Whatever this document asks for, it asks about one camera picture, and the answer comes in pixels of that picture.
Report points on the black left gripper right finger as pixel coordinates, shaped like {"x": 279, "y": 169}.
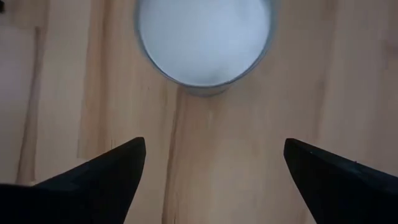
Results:
{"x": 345, "y": 189}

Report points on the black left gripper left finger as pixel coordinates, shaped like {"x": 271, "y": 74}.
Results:
{"x": 77, "y": 193}

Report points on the peaches can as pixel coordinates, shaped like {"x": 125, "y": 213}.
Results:
{"x": 202, "y": 40}

